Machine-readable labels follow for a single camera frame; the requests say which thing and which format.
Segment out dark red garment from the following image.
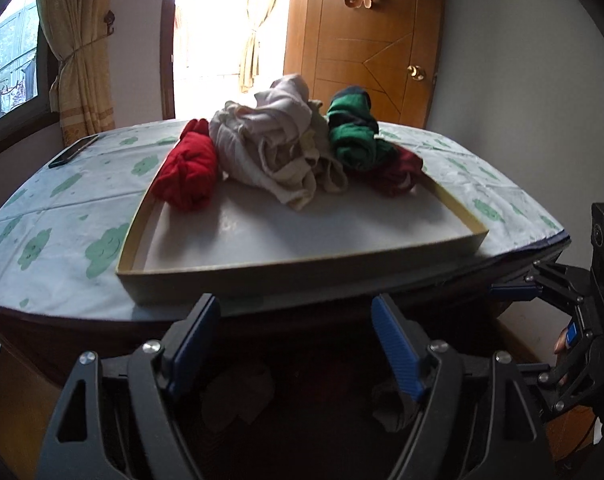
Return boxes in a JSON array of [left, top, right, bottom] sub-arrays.
[[371, 144, 425, 197]]

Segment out shallow cardboard tray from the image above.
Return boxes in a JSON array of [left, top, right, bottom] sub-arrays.
[[116, 125, 490, 306]]

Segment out laundry on outdoor line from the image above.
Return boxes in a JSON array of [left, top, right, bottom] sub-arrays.
[[0, 60, 38, 116]]

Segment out off-white underwear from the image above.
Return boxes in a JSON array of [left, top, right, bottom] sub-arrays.
[[209, 101, 267, 186]]

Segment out red underwear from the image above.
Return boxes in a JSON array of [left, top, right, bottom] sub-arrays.
[[151, 118, 219, 212]]

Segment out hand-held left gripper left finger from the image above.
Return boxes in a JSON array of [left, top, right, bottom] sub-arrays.
[[34, 292, 221, 480]]

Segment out pale smooth underwear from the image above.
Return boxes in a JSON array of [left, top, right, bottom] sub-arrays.
[[253, 74, 313, 148]]

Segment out dark wooden table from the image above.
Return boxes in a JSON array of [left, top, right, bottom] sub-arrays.
[[0, 120, 572, 411]]

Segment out pale doorway curtain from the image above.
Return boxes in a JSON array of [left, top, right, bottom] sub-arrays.
[[238, 0, 295, 93]]

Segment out cream lace underwear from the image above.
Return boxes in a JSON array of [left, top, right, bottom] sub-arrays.
[[259, 127, 350, 211]]

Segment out black smartphone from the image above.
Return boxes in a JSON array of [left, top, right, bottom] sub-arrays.
[[48, 134, 100, 169]]

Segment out brown wooden door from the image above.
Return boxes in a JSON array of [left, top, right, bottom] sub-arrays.
[[283, 0, 447, 129]]

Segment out tan striped window curtain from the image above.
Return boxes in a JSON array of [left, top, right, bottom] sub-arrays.
[[36, 0, 120, 136]]

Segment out white green cloud tablecloth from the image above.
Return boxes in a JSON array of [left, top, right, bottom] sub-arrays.
[[0, 119, 567, 311]]

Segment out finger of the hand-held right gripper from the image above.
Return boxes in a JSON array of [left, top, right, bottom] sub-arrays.
[[536, 322, 604, 413], [490, 260, 590, 311]]

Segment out sliding glass window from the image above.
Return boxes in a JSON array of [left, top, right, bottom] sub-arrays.
[[0, 0, 60, 161]]

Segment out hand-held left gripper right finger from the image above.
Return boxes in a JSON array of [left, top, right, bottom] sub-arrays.
[[371, 292, 557, 480]]

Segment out green navy striped garment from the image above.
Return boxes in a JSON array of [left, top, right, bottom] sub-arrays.
[[326, 86, 397, 171]]

